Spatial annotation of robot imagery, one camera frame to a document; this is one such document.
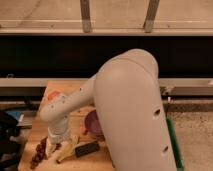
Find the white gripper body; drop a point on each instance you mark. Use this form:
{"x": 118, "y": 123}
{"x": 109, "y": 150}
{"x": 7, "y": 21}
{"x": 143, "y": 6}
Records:
{"x": 58, "y": 137}

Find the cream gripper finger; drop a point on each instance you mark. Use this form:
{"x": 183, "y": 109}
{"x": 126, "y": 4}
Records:
{"x": 72, "y": 141}
{"x": 50, "y": 147}

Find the yellow banana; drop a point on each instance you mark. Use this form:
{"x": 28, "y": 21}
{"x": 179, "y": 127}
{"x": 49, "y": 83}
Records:
{"x": 64, "y": 154}

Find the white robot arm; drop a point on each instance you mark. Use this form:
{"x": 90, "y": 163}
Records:
{"x": 127, "y": 98}

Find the purple bowl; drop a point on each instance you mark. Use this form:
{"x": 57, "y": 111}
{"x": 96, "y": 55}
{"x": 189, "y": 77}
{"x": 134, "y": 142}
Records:
{"x": 92, "y": 123}

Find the bunch of red grapes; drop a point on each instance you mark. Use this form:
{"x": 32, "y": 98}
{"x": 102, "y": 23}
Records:
{"x": 40, "y": 155}

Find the small orange carrot piece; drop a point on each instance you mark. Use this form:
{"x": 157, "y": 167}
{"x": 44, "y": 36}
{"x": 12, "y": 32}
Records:
{"x": 83, "y": 130}

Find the black object at left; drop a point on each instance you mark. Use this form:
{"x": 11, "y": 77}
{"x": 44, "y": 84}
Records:
{"x": 9, "y": 149}

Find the green plastic tray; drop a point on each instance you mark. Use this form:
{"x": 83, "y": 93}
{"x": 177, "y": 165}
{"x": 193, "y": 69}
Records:
{"x": 175, "y": 145}

